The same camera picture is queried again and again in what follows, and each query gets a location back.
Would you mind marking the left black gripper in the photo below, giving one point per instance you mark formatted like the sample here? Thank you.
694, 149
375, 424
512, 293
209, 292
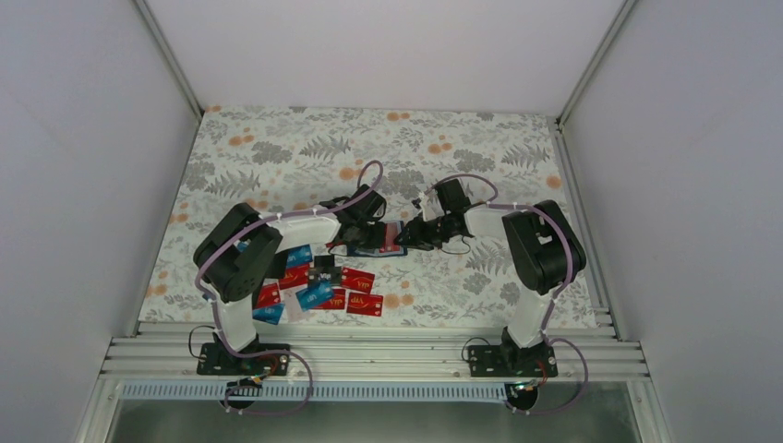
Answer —
377, 239

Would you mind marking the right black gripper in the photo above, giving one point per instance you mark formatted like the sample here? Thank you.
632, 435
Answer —
417, 237

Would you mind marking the blue leather card holder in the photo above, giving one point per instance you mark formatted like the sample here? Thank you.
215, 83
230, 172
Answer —
357, 251

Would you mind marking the red vip card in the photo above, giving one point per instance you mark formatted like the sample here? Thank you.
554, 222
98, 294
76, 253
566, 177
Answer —
390, 248

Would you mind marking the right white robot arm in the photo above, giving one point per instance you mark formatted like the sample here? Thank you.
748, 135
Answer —
546, 253

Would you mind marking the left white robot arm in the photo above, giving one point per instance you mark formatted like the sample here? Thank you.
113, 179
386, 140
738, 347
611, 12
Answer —
246, 247

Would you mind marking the black vip card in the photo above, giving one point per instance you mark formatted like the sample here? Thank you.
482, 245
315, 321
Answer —
324, 276

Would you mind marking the small black card top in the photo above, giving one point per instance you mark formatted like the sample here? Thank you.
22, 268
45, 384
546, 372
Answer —
324, 263

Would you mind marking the blue card upper pile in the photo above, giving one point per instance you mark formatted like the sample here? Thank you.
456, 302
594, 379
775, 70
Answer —
299, 256

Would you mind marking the blue card pile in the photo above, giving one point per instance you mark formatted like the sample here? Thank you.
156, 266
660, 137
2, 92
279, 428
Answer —
314, 296
299, 256

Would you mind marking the red card under pile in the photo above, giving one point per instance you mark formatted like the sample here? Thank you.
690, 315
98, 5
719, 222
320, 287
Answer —
336, 302

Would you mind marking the blue card centre pile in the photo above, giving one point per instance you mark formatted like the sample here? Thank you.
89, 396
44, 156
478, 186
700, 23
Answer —
314, 296

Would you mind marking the black card upper left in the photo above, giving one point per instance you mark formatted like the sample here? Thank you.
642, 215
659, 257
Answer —
278, 266

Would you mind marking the blue card front left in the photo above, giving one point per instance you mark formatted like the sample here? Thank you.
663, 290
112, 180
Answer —
271, 314

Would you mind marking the floral patterned table mat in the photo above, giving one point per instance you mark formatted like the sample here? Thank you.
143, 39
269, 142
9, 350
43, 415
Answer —
281, 159

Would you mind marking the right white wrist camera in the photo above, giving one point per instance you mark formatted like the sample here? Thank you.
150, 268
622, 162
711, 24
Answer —
427, 207

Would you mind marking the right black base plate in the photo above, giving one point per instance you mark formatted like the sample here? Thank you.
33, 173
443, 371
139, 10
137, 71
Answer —
510, 361

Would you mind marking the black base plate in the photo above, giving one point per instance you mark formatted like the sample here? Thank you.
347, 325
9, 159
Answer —
213, 359
510, 361

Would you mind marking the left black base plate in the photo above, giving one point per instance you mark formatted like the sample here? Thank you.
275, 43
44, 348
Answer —
213, 359

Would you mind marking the grey slotted cable duct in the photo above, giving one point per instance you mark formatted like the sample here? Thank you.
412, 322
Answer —
172, 390

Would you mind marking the aluminium rail frame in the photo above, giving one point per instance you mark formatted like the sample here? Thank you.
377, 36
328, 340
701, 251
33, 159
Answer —
349, 353

